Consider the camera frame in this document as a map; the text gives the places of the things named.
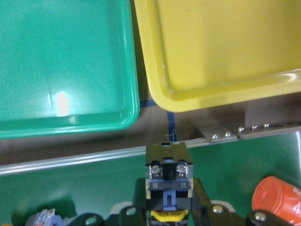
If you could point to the green conveyor belt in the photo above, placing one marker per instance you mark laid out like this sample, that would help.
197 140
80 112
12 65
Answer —
74 185

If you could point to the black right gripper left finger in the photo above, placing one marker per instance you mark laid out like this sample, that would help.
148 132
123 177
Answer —
136 213

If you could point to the green plastic tray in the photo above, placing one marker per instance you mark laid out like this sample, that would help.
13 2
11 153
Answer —
66 66

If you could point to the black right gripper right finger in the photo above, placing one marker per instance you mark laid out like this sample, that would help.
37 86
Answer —
200 205

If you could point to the orange 4680 cylinder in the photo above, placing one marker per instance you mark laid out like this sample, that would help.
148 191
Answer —
280 198

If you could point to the yellow push button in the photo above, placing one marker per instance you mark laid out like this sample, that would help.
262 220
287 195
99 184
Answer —
168 184
45 217

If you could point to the yellow plastic tray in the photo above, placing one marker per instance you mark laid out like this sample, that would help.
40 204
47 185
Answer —
205 53

